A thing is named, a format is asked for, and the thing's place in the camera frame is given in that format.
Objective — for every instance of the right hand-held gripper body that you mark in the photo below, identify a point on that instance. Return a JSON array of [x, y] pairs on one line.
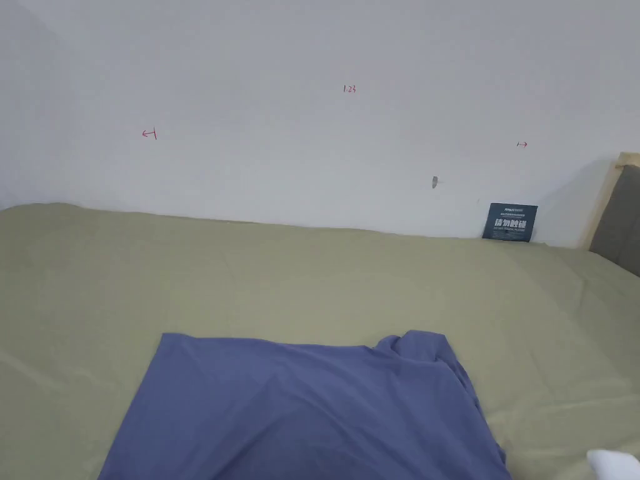
[[612, 464]]

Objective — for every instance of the dark blue printed card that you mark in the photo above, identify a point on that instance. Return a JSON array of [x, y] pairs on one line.
[[510, 223]]

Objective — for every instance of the blue shirt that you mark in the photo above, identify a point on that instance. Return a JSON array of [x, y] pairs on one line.
[[300, 410]]

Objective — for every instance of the bed with pale green sheet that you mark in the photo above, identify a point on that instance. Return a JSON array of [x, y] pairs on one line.
[[300, 280]]

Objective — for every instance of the grey padded headboard wooden frame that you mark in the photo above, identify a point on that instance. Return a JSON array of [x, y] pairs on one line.
[[620, 220]]

